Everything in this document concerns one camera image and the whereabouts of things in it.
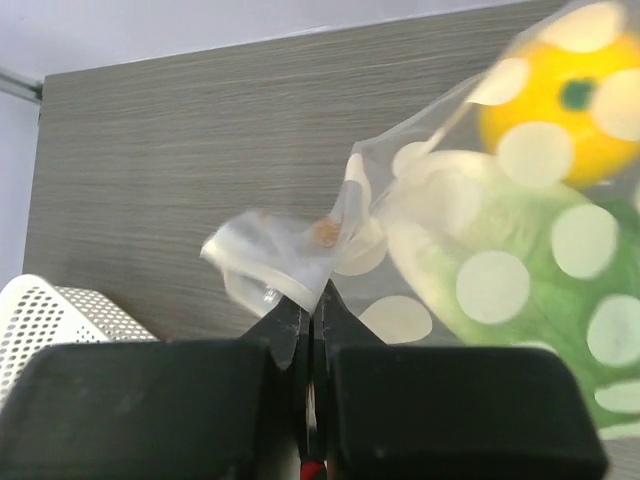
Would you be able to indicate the fake orange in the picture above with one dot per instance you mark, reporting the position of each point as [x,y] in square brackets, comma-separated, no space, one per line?
[565,115]

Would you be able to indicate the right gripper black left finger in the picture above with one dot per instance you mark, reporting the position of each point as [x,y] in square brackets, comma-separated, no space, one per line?
[190,409]

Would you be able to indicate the white perforated plastic basket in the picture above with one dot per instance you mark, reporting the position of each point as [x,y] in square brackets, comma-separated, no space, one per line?
[36,314]

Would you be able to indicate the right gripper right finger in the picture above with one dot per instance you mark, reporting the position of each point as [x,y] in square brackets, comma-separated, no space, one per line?
[442,412]

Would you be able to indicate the left aluminium frame post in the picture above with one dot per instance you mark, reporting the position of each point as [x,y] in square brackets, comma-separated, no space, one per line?
[20,86]

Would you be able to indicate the clear zip top bag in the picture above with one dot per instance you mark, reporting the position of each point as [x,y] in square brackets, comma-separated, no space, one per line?
[264,257]

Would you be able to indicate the fake green cabbage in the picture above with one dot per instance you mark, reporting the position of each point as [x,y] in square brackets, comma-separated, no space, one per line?
[502,264]

